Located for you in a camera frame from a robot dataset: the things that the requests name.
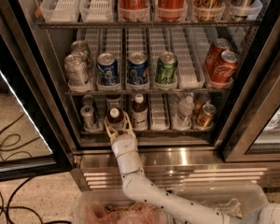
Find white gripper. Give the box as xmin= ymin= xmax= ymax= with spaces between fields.
xmin=105 ymin=112 xmax=145 ymax=175

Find brown bottle white cap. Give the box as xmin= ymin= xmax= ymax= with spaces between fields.
xmin=131 ymin=94 xmax=147 ymax=131
xmin=106 ymin=107 xmax=125 ymax=131

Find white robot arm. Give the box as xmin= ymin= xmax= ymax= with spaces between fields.
xmin=105 ymin=108 xmax=280 ymax=224

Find clear water bottle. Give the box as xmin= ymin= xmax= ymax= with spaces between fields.
xmin=174 ymin=96 xmax=194 ymax=131

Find open fridge glass door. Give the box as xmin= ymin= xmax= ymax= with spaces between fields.
xmin=0 ymin=0 xmax=74 ymax=182

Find front silver slim can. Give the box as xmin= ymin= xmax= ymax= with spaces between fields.
xmin=80 ymin=105 xmax=99 ymax=130

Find silver slim can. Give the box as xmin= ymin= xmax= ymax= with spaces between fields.
xmin=80 ymin=105 xmax=99 ymax=130
xmin=81 ymin=95 xmax=94 ymax=105

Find rear silver slim can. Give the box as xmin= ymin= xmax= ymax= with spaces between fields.
xmin=81 ymin=95 xmax=94 ymax=105

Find left blue pepsi can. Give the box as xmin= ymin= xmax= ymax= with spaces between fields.
xmin=96 ymin=52 xmax=119 ymax=86

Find blue pepsi can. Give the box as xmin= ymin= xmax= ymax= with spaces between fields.
xmin=128 ymin=51 xmax=148 ymax=85
xmin=96 ymin=52 xmax=119 ymax=86

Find right blue pepsi can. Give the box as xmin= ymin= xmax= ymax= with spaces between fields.
xmin=128 ymin=51 xmax=148 ymax=85

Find green soda can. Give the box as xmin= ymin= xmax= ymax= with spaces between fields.
xmin=155 ymin=51 xmax=178 ymax=85

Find left clear plastic bin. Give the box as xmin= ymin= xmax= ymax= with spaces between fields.
xmin=72 ymin=189 xmax=172 ymax=224

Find clear plastic bin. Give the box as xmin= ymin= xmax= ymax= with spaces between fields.
xmin=173 ymin=181 xmax=268 ymax=218
xmin=72 ymin=189 xmax=172 ymax=224

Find front white can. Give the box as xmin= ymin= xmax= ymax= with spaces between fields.
xmin=64 ymin=54 xmax=91 ymax=92

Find white can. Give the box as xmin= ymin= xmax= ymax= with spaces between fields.
xmin=71 ymin=40 xmax=91 ymax=63
xmin=64 ymin=54 xmax=91 ymax=92

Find front gold can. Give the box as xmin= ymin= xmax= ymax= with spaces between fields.
xmin=195 ymin=104 xmax=217 ymax=129

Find rear gold can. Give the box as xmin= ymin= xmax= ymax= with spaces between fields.
xmin=194 ymin=92 xmax=211 ymax=114

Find rear white can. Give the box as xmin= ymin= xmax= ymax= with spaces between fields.
xmin=71 ymin=40 xmax=91 ymax=63

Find front red coke can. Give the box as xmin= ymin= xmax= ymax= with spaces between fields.
xmin=210 ymin=50 xmax=238 ymax=83

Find rear red coke can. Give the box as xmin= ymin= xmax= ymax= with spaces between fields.
xmin=204 ymin=38 xmax=231 ymax=75

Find right clear plastic bin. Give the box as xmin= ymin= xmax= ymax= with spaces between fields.
xmin=173 ymin=181 xmax=268 ymax=218

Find black floor cables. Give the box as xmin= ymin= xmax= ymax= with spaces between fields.
xmin=0 ymin=91 xmax=73 ymax=224

